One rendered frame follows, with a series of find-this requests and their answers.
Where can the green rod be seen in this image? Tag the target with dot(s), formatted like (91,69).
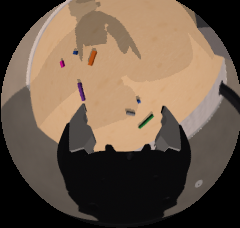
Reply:
(146,121)

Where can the purple rod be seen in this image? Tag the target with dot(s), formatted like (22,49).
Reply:
(81,91)

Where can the orange rod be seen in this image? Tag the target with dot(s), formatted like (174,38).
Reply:
(92,58)

